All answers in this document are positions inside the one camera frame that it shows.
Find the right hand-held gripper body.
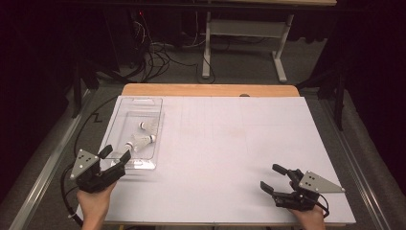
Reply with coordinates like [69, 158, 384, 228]
[272, 168, 347, 212]

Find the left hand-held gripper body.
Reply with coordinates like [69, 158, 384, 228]
[70, 149, 126, 195]

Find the clear plastic container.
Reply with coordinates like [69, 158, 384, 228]
[101, 96, 166, 171]

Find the person's left hand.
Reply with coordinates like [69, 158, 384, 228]
[76, 181, 118, 219]

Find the person's right hand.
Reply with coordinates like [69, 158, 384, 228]
[289, 205, 327, 230]

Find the black metal stand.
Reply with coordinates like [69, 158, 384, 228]
[296, 68, 348, 132]
[71, 57, 100, 119]

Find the white table sheet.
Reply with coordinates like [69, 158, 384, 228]
[74, 95, 357, 224]

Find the wooden table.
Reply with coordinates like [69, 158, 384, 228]
[121, 83, 301, 98]

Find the right hand-held gripper cable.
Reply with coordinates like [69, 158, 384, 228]
[314, 193, 330, 219]

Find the hand-held gripper cable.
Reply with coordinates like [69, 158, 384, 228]
[314, 193, 330, 219]
[60, 164, 84, 228]

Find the black floor cable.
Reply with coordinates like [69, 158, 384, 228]
[73, 95, 120, 161]

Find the left hand-held gripper cable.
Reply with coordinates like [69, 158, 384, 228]
[60, 164, 84, 228]

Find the aluminium floor rail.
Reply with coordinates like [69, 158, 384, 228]
[8, 89, 92, 230]
[322, 99, 392, 230]

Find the tangle of black cables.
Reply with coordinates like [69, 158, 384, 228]
[127, 12, 216, 84]

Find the white metal desk frame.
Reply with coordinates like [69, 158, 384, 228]
[201, 11, 296, 84]

